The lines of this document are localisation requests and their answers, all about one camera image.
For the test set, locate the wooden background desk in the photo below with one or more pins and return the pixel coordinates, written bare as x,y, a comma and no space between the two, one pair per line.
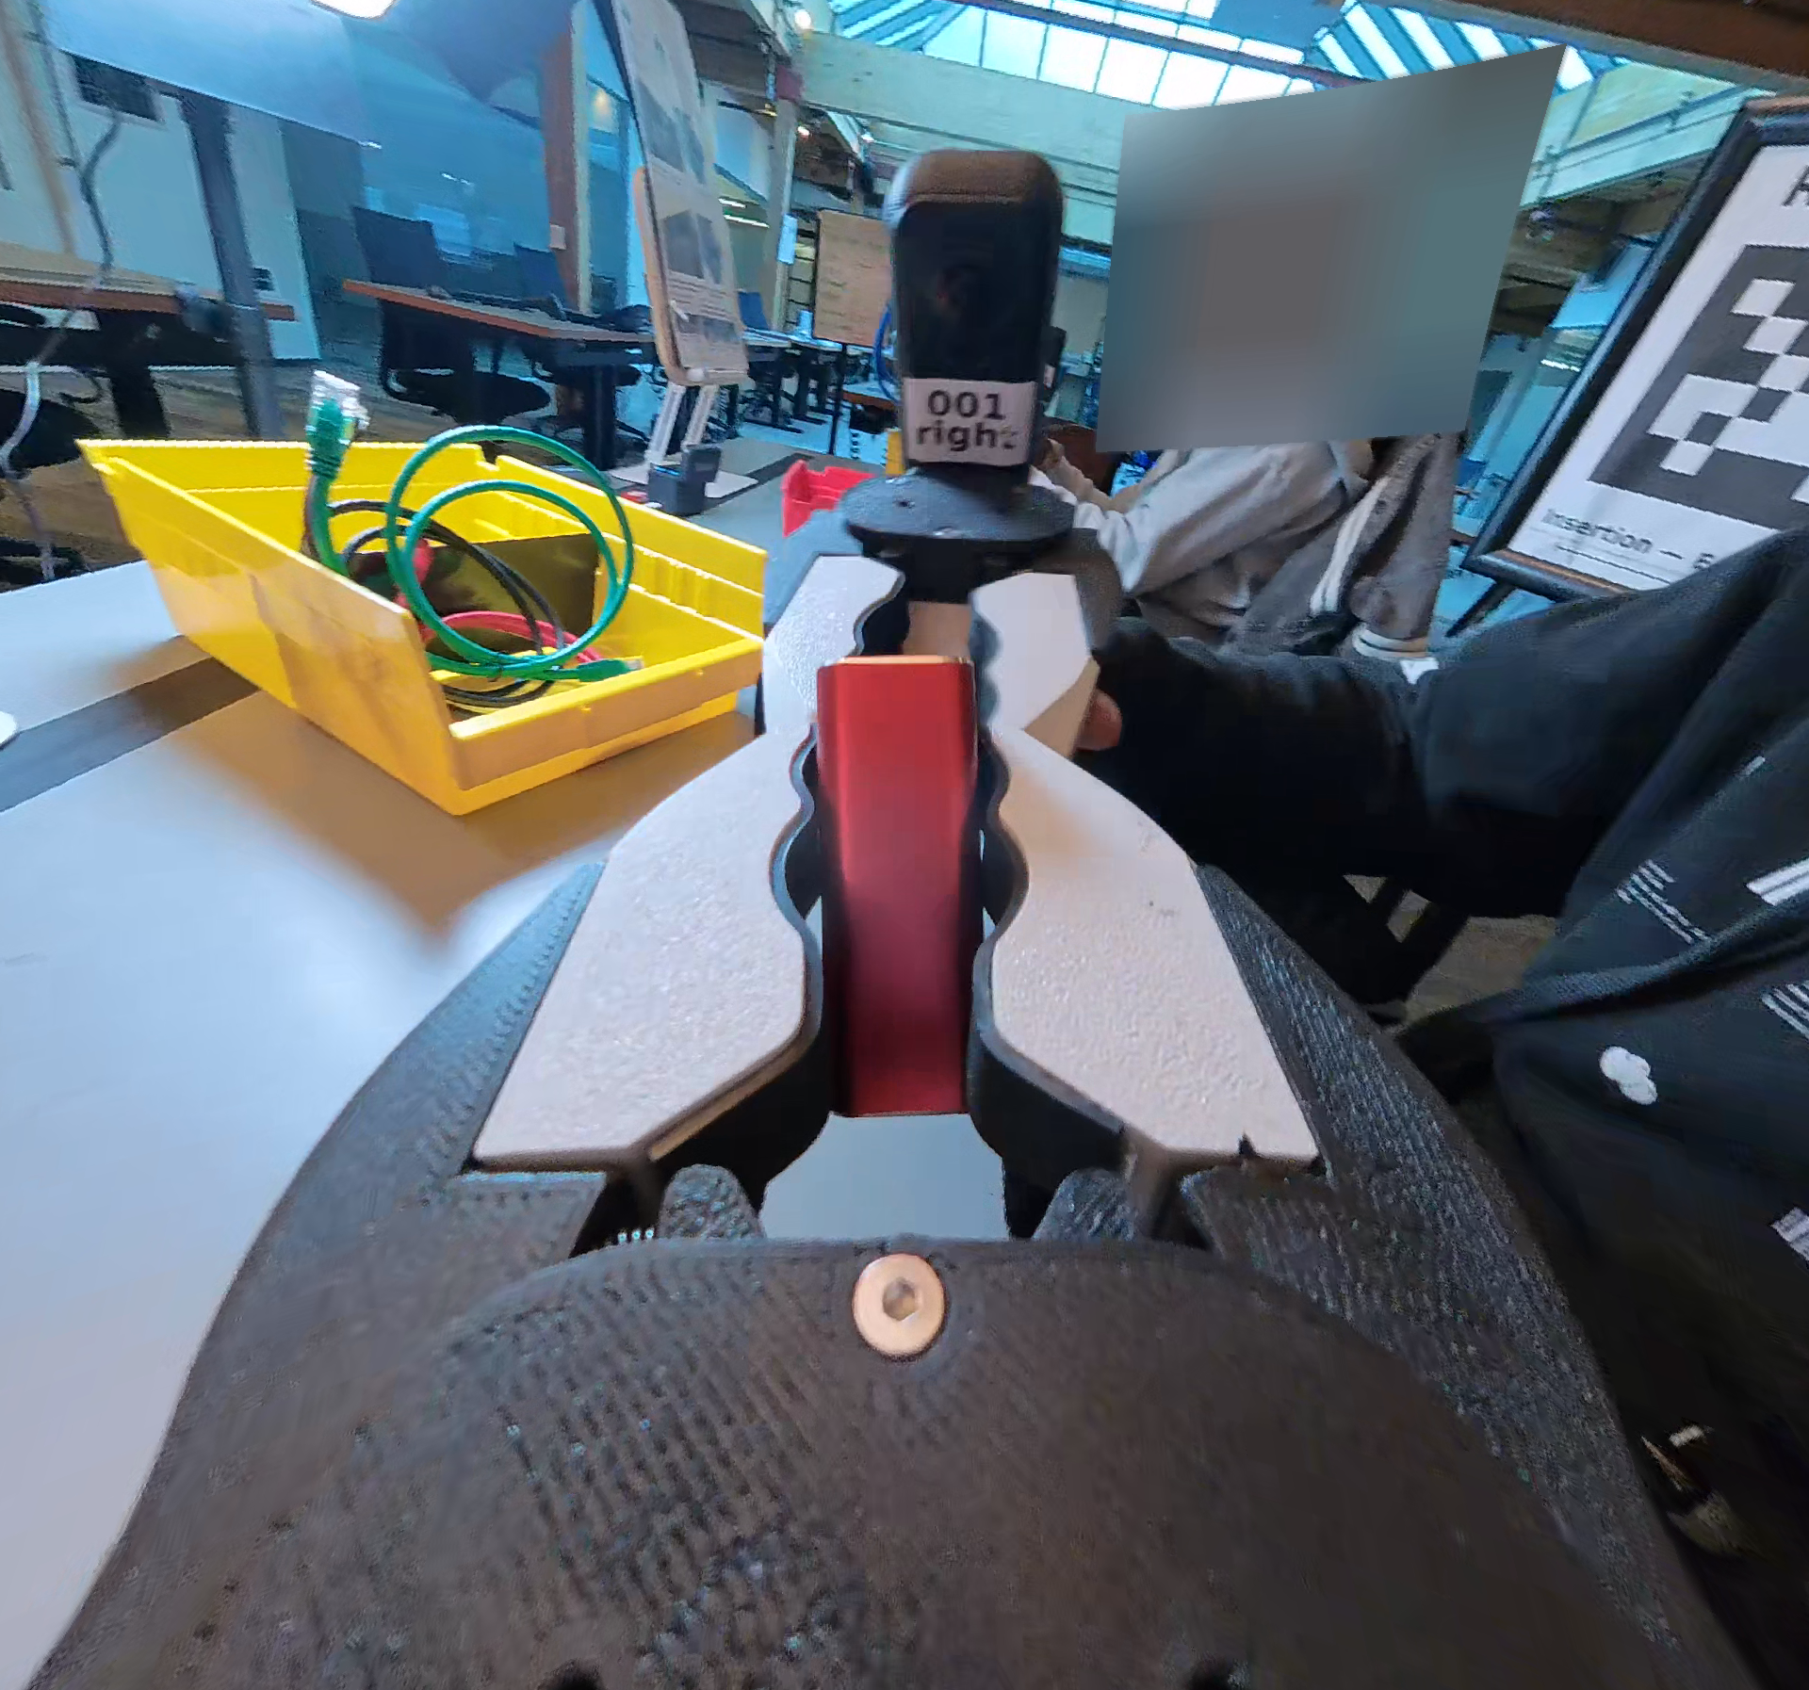
111,290
493,311

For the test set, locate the instruction sheet stand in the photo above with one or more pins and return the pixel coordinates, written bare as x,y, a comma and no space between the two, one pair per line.
677,194

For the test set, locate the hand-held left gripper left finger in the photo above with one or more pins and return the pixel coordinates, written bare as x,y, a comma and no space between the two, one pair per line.
677,984

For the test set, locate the dark steel column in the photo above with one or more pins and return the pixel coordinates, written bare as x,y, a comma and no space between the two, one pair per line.
235,280

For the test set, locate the red plastic bin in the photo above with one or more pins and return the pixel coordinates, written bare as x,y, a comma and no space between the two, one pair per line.
818,506

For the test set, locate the framed black white poster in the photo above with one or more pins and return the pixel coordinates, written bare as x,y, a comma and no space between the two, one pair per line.
1695,374

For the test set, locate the brown notice board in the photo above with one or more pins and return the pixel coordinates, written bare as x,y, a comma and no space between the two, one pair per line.
850,280

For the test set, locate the red ethernet splitter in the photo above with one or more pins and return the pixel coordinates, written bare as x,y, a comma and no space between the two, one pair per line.
897,869

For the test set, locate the small black desk device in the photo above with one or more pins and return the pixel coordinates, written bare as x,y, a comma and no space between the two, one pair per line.
686,481

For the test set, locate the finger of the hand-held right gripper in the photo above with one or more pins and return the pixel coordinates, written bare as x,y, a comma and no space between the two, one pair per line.
1044,646
826,616

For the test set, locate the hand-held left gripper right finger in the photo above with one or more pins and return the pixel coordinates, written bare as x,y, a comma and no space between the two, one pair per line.
1130,996

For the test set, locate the yellow plastic bin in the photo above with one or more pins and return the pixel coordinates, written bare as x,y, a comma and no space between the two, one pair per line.
352,700

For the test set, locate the person's right forearm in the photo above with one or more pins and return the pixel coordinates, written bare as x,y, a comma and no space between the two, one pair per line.
1272,757

